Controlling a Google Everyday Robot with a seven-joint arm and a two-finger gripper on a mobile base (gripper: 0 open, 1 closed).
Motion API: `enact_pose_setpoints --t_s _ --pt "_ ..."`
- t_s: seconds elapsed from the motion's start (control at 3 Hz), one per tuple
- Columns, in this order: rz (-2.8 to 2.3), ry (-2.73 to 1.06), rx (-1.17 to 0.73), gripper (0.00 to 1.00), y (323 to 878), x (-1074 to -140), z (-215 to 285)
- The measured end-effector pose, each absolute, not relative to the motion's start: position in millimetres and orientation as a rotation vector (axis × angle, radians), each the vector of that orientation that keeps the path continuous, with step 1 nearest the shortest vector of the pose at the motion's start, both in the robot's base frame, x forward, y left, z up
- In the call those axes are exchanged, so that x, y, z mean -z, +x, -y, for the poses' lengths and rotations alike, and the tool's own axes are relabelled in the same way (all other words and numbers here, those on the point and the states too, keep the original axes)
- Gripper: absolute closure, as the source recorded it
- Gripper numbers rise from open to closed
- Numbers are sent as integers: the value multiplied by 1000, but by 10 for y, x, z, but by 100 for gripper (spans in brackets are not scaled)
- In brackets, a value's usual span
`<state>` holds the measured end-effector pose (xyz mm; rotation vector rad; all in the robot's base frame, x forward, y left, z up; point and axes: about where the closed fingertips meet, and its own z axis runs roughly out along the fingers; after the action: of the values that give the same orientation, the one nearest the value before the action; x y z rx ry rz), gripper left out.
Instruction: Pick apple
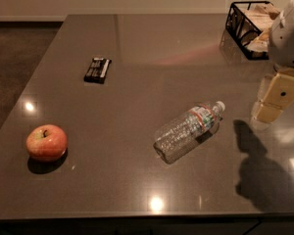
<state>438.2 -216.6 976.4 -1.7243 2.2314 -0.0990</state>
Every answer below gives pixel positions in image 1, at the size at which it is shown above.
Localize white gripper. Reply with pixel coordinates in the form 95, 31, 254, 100
251, 18, 294, 123

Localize red yellow apple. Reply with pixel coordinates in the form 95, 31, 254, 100
25, 124, 68, 163

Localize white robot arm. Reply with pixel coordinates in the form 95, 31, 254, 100
251, 0, 294, 123

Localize wooden blocks in basket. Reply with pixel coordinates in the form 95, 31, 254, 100
242, 3, 279, 52

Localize clear plastic water bottle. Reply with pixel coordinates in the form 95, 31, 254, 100
154, 101, 225, 165

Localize black snack bar packet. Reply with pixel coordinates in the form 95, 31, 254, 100
83, 58, 112, 84

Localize black wire basket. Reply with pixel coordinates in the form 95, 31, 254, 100
225, 1, 270, 60

